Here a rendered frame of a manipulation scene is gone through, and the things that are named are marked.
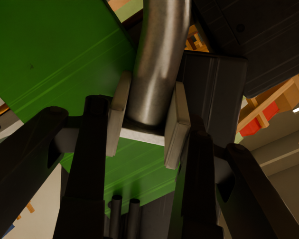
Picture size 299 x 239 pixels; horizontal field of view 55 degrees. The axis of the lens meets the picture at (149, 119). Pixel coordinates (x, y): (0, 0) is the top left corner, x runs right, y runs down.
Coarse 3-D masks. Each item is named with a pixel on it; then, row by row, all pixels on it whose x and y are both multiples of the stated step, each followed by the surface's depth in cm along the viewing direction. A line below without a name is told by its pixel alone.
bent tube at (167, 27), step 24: (144, 0) 17; (168, 0) 16; (144, 24) 18; (168, 24) 17; (144, 48) 18; (168, 48) 18; (144, 72) 18; (168, 72) 18; (144, 96) 19; (168, 96) 20; (144, 120) 20
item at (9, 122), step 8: (136, 16) 32; (192, 16) 37; (128, 24) 32; (136, 24) 32; (192, 24) 45; (128, 32) 32; (136, 32) 32; (136, 40) 33; (0, 112) 38; (8, 112) 38; (0, 120) 38; (8, 120) 38; (16, 120) 38; (0, 128) 38; (8, 128) 38; (16, 128) 43; (0, 136) 42
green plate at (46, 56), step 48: (0, 0) 20; (48, 0) 20; (96, 0) 20; (0, 48) 21; (48, 48) 21; (96, 48) 21; (0, 96) 23; (48, 96) 23; (144, 144) 25; (144, 192) 27
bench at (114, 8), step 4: (112, 0) 93; (116, 0) 95; (120, 0) 97; (124, 0) 100; (128, 0) 102; (112, 4) 97; (116, 4) 99; (120, 4) 101; (124, 4) 104; (112, 8) 100; (116, 8) 103
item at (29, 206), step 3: (30, 201) 612; (27, 204) 601; (30, 204) 613; (27, 207) 610; (30, 207) 610; (30, 210) 610; (33, 210) 613; (18, 216) 625; (18, 219) 626; (12, 225) 560; (9, 228) 552; (12, 228) 557; (6, 234) 539
